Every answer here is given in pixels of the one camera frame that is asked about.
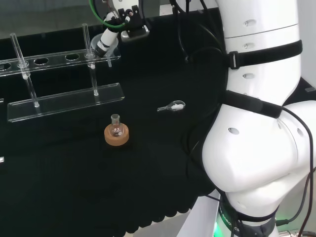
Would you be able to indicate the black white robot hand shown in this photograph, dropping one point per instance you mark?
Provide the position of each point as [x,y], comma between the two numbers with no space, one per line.
[107,39]

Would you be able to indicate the translucent plastic funnel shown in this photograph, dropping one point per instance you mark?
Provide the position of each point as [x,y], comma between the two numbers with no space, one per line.
[94,42]

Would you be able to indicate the clear funnel stand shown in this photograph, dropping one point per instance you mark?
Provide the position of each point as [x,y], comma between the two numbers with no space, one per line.
[61,103]

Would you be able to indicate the glass weighing funnel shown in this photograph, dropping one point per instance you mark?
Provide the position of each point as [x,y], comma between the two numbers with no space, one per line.
[176,106]

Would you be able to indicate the round-bottom glass flask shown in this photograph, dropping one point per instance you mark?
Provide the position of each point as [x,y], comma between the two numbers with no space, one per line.
[115,129]

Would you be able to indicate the black cloth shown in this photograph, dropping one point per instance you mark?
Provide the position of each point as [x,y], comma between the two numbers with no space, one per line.
[74,172]

